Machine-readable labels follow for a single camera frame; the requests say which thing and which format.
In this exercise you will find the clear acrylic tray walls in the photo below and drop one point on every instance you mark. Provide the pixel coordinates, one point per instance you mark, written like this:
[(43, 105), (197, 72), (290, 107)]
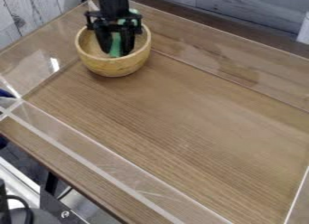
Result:
[(195, 141)]

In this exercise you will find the blue object at left edge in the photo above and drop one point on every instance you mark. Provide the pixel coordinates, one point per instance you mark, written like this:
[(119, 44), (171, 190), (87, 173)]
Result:
[(5, 94)]

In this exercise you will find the black table leg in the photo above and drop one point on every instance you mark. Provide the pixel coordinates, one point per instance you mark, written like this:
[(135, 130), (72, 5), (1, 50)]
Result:
[(51, 184)]

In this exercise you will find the black metal bracket with screw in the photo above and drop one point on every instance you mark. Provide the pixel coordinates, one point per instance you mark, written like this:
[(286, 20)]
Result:
[(60, 211)]

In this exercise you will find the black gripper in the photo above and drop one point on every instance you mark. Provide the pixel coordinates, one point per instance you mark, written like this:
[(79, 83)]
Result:
[(114, 10)]

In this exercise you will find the green rectangular block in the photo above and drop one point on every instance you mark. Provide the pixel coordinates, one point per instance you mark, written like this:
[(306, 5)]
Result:
[(135, 24)]

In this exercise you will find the brown wooden bowl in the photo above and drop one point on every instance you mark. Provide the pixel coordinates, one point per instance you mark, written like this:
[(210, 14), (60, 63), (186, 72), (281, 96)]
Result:
[(99, 62)]

